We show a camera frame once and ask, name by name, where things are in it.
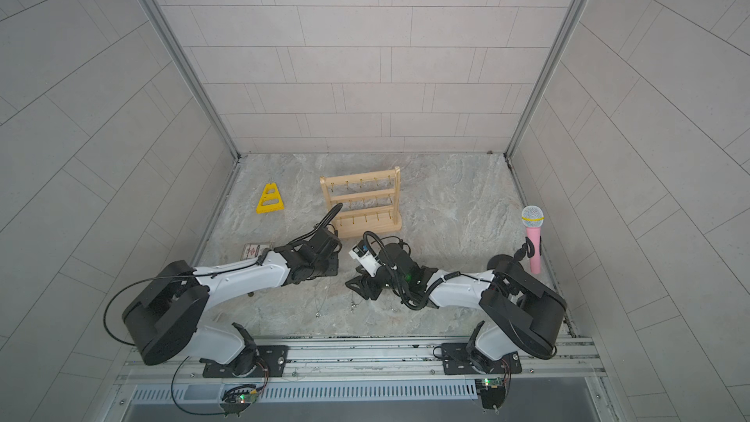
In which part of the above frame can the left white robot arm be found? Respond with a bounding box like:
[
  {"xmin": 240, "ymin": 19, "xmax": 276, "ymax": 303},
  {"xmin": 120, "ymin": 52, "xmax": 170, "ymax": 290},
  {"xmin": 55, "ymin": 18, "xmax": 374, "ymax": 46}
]
[{"xmin": 122, "ymin": 203, "xmax": 343, "ymax": 376}]

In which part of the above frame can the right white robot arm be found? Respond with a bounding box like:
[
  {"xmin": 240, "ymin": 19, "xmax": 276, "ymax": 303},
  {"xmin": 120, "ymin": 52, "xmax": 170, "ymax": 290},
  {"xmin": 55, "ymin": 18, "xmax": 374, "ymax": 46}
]
[{"xmin": 346, "ymin": 232, "xmax": 566, "ymax": 373}]

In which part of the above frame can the wooden jewelry display stand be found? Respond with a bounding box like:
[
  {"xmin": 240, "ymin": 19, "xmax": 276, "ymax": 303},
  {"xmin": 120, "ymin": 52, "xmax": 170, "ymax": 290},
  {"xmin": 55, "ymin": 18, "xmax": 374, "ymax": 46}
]
[{"xmin": 320, "ymin": 167, "xmax": 402, "ymax": 238}]

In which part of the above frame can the small card box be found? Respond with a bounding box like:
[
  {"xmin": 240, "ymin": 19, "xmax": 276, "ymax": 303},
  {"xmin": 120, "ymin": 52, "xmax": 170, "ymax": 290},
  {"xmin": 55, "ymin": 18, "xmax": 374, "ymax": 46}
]
[{"xmin": 240, "ymin": 243, "xmax": 273, "ymax": 261}]

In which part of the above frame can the yellow triangular plastic piece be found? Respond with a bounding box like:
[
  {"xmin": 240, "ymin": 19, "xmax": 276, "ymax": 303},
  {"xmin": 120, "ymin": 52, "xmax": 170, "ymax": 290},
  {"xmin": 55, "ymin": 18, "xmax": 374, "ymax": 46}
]
[{"xmin": 256, "ymin": 183, "xmax": 285, "ymax": 215}]

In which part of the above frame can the white ventilation grille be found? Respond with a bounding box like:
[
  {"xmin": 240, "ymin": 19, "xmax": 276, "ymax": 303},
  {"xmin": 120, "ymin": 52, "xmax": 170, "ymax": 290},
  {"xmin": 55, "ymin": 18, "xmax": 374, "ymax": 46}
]
[{"xmin": 131, "ymin": 380, "xmax": 479, "ymax": 406}]

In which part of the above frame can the pink toy microphone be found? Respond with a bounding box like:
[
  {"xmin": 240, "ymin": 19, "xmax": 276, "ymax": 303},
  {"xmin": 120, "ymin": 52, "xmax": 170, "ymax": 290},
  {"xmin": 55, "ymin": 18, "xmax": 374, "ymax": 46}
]
[{"xmin": 521, "ymin": 205, "xmax": 545, "ymax": 275}]

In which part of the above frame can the right green circuit board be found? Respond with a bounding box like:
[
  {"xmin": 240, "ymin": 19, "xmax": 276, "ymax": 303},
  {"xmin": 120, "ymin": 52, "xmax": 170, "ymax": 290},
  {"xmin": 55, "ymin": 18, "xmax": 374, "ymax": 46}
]
[{"xmin": 475, "ymin": 378, "xmax": 508, "ymax": 412}]

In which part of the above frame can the green circuit board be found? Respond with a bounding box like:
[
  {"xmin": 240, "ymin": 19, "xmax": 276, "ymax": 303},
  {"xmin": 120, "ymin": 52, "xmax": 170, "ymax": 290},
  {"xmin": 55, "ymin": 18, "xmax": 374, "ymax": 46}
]
[
  {"xmin": 220, "ymin": 384, "xmax": 260, "ymax": 416},
  {"xmin": 475, "ymin": 378, "xmax": 508, "ymax": 412}
]

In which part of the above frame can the left green circuit board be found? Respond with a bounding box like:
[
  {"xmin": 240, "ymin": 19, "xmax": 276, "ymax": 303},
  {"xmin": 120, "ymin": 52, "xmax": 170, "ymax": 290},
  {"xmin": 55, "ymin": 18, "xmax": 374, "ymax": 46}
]
[{"xmin": 220, "ymin": 384, "xmax": 260, "ymax": 416}]

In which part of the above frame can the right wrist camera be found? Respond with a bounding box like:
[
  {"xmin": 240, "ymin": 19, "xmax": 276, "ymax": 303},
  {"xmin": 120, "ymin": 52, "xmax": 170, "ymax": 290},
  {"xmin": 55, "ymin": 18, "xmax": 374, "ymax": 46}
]
[{"xmin": 349, "ymin": 246, "xmax": 381, "ymax": 277}]

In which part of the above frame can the aluminium mounting rail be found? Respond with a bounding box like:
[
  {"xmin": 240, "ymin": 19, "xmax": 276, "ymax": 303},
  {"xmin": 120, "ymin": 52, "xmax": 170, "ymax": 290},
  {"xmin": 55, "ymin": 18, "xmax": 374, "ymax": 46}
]
[{"xmin": 116, "ymin": 336, "xmax": 605, "ymax": 385}]

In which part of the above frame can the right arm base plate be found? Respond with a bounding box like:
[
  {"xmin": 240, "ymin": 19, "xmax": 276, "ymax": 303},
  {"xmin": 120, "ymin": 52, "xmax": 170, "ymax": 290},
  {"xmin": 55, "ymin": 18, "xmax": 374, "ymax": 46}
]
[{"xmin": 433, "ymin": 343, "xmax": 523, "ymax": 375}]

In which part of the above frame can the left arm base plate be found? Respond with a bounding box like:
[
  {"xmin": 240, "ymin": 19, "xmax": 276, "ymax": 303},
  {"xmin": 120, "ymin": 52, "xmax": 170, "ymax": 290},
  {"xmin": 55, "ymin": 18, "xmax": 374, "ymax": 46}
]
[{"xmin": 200, "ymin": 345, "xmax": 289, "ymax": 378}]

